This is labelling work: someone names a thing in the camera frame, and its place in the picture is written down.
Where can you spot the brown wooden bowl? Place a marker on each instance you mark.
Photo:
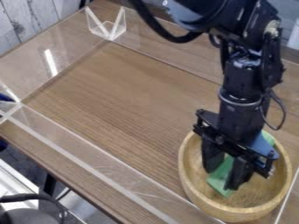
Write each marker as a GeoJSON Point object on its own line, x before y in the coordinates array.
{"type": "Point", "coordinates": [253, 201]}

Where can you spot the black table leg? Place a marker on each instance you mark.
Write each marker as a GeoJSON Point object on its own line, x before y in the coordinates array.
{"type": "Point", "coordinates": [50, 184]}

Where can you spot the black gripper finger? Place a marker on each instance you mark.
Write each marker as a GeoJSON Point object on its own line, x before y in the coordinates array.
{"type": "Point", "coordinates": [239, 174]}
{"type": "Point", "coordinates": [213, 156]}

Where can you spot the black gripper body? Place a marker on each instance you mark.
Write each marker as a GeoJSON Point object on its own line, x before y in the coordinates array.
{"type": "Point", "coordinates": [235, 127]}

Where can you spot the clear acrylic enclosure wall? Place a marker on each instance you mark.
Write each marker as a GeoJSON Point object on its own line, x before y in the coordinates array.
{"type": "Point", "coordinates": [106, 101]}

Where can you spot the green rectangular block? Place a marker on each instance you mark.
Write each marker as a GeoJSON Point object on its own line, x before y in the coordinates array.
{"type": "Point", "coordinates": [219, 177]}

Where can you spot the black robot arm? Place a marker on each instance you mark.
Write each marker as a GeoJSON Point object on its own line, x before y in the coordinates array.
{"type": "Point", "coordinates": [245, 30]}

